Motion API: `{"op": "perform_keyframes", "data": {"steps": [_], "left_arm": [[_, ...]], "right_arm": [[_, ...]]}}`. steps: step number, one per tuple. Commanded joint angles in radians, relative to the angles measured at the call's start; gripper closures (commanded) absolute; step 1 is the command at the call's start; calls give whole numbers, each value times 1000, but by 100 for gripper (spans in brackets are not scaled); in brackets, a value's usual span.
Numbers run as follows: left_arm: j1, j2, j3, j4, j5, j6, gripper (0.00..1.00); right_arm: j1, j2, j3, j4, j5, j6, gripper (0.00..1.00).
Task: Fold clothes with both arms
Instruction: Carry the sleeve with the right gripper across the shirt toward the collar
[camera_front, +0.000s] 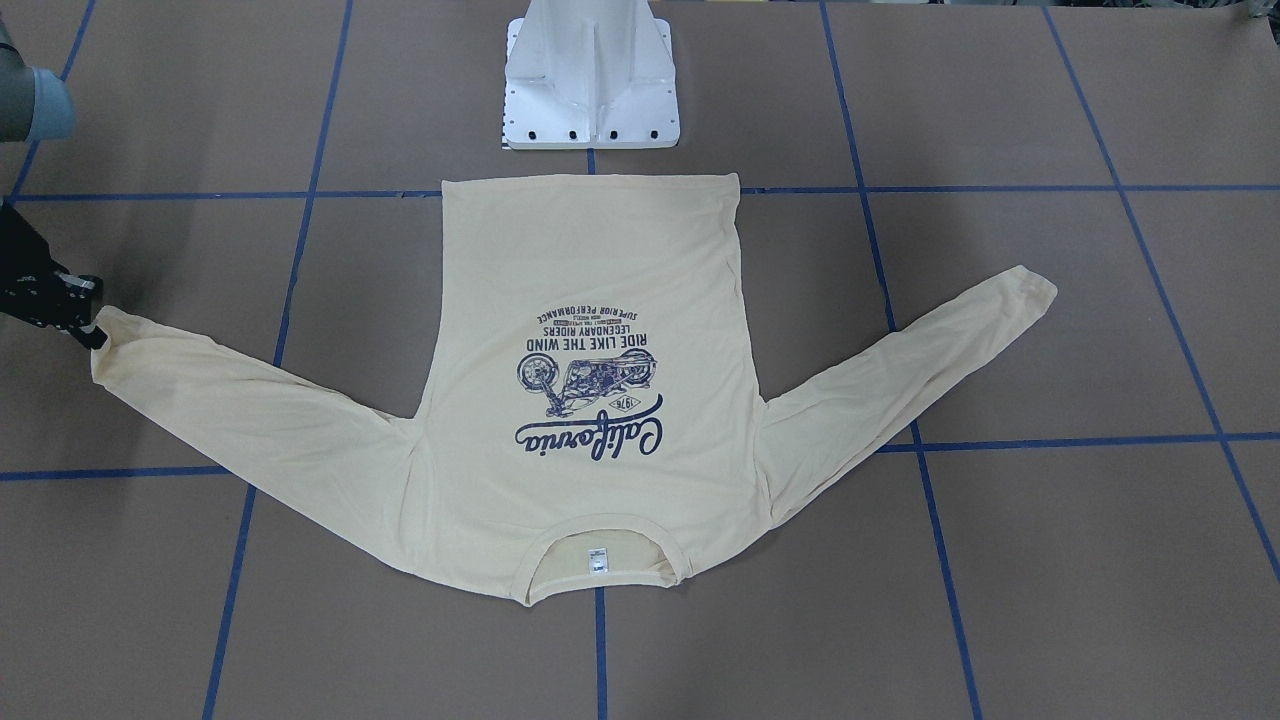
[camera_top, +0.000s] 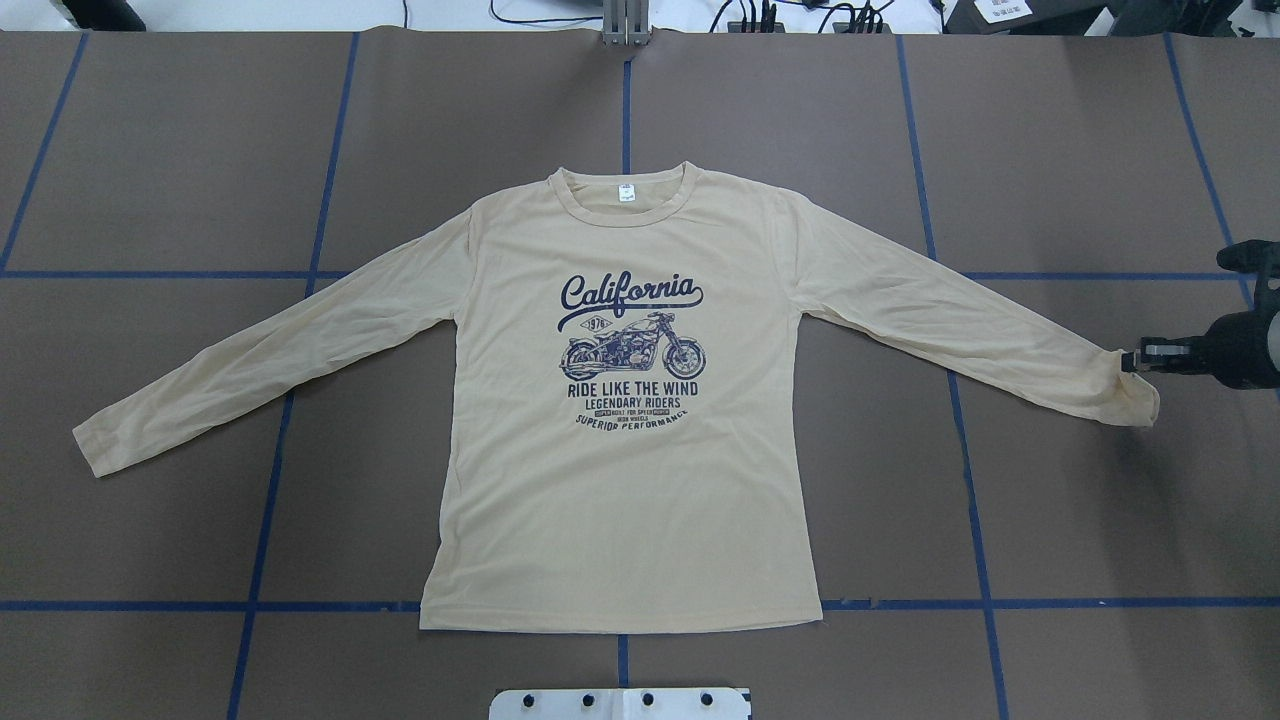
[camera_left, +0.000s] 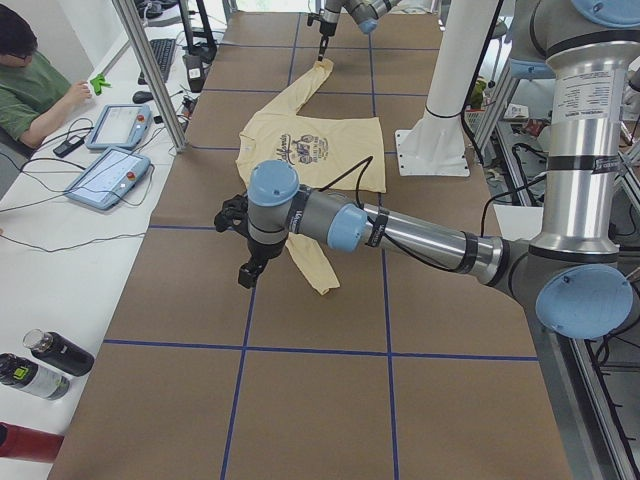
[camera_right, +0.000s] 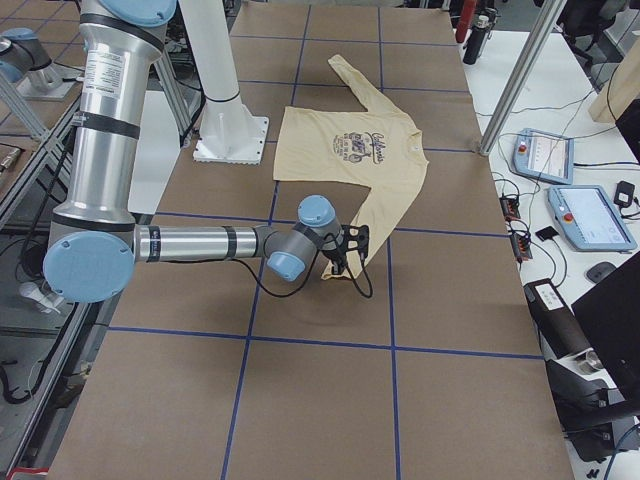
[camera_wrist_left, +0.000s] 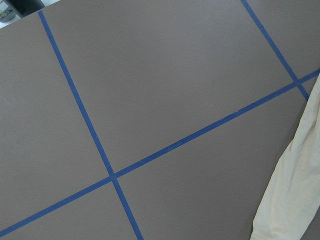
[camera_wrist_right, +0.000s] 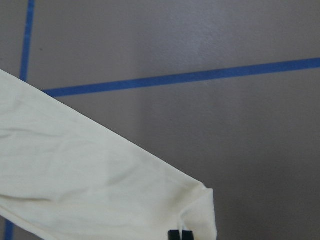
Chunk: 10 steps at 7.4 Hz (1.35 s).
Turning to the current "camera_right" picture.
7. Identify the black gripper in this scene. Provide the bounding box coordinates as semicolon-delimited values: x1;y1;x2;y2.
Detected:
327;241;348;276

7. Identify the cream long sleeve shirt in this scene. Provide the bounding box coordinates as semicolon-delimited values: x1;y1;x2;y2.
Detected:
273;54;428;255

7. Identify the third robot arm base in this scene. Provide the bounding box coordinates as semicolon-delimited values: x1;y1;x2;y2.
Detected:
1;27;75;101

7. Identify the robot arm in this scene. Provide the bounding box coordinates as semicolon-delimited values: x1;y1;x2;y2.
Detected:
43;1;347;303

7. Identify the red circuit board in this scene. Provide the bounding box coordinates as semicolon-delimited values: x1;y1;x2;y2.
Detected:
499;196;521;221
509;230;533;264

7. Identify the black square pad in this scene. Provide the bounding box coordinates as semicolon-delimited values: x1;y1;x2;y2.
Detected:
535;226;559;242

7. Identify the upper teach pendant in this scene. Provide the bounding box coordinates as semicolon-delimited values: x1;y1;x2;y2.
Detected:
512;128;574;185

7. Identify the teach pendant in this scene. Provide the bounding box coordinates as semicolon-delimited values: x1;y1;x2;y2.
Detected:
547;185;637;252
512;128;574;185

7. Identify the black labelled box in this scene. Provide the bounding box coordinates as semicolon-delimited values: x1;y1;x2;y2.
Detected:
523;279;591;358

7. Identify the black water bottle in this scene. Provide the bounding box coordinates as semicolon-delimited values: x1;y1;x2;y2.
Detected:
462;15;491;65

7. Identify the lower teach pendant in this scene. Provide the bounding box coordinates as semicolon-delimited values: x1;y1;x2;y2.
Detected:
547;185;637;252

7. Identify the black computer mouse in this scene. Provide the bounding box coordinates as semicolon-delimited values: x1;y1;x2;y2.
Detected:
585;261;617;284

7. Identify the metal cup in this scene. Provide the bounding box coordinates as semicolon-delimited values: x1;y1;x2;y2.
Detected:
576;349;604;375

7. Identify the black monitor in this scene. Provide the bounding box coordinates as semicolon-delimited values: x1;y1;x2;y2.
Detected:
572;255;639;399

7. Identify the red fire extinguisher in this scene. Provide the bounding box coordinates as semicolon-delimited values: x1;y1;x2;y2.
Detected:
455;0;477;44

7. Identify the white power strip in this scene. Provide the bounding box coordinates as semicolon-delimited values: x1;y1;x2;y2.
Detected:
19;281;63;315

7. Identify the black power adapter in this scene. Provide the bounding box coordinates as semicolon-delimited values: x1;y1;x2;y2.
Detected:
614;180;635;208

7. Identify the wooden board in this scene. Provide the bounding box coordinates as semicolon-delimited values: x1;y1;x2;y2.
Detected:
589;39;639;123

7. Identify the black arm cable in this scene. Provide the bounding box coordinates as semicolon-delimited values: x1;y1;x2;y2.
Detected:
234;232;374;300

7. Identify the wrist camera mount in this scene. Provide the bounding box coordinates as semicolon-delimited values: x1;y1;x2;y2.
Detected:
342;224;370;262

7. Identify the white camera pedestal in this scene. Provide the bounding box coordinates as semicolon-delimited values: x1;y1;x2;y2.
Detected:
179;0;269;165

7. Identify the aluminium frame post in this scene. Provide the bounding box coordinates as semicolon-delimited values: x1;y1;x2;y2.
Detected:
478;0;566;157

